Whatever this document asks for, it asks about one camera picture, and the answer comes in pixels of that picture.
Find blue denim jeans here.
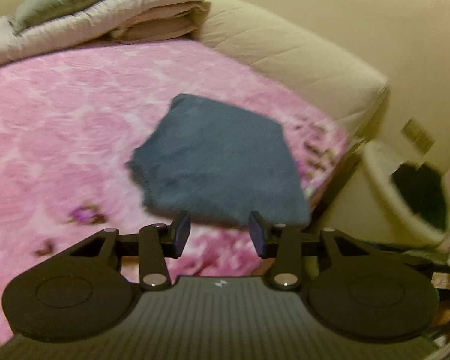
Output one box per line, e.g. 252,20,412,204
127,94,310,225

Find white laundry basket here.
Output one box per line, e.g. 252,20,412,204
359,141,450,250

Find pink floral fleece blanket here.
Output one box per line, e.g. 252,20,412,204
0,38,349,357

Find beige mattress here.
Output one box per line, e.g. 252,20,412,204
193,0,391,140

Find beige folded quilt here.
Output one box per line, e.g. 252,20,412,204
108,2,211,44

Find white crinkled duvet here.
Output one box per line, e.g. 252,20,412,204
0,0,204,66

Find grey pillow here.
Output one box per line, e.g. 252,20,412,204
9,0,103,35

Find wall socket plate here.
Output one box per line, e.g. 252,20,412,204
401,118,435,155

